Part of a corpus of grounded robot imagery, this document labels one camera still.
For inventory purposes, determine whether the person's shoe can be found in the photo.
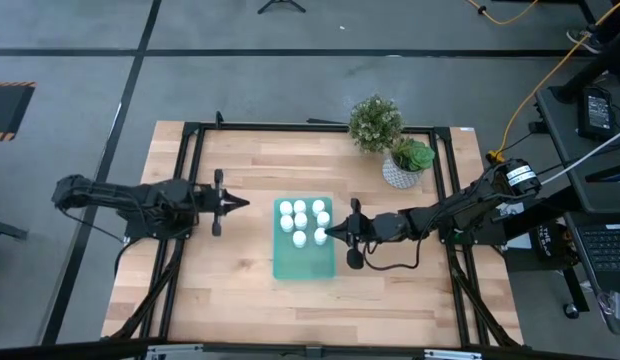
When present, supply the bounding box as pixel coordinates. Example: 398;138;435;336
566;28;604;55

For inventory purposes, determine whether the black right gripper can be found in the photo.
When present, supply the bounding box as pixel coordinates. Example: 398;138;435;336
324;198;409;271

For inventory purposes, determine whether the black power adapter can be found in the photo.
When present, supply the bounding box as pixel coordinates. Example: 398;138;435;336
577;87;616;141

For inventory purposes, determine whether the black aluminium table frame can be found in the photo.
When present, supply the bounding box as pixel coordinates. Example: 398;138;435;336
107;112;522;349

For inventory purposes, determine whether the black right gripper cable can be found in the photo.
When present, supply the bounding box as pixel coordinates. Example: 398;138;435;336
362;234;426;272

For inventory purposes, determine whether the succulent in patterned white pot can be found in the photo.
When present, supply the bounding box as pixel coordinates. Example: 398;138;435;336
381;137;437;191

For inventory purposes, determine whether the black furniture leg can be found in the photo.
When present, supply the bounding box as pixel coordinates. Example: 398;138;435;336
0;218;30;240

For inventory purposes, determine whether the silver metal bracket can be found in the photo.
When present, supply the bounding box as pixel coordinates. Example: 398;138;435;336
423;348;484;360
144;343;206;360

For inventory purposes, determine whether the black hazard-striped floor mat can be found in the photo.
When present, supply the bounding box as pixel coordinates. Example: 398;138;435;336
0;81;37;143

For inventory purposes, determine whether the dark grey side desk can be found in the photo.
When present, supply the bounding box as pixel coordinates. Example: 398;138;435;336
533;84;620;301

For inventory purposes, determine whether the black laptop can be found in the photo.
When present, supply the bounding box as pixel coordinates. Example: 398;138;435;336
563;209;620;297

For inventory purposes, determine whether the black base power cable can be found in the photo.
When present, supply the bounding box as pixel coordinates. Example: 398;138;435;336
113;238;141;279

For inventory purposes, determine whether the black stand leg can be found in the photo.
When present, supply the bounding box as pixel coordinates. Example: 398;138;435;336
548;0;620;105

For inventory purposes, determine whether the long yellow power cable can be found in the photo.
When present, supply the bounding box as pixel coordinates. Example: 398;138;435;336
486;0;620;166

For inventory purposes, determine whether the bushy green potted plant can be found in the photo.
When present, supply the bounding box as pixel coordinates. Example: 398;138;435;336
348;94;405;154

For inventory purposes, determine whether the black bag with white text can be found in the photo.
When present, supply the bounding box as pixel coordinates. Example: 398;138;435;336
534;222;579;261

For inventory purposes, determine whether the clear plastic bag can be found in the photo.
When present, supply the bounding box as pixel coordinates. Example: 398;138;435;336
597;289;620;336

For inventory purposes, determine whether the teal translucent plastic basket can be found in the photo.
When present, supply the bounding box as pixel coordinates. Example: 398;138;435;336
272;196;337;281

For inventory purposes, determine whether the black crossbeam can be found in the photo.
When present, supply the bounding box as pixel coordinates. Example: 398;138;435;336
0;338;620;360

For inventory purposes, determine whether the short yellow floor cable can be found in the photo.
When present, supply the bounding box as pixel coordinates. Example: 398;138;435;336
467;0;541;26

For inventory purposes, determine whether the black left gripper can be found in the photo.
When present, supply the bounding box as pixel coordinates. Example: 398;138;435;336
194;168;251;238

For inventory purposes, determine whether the white cable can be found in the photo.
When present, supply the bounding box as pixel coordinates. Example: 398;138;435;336
539;127;620;186

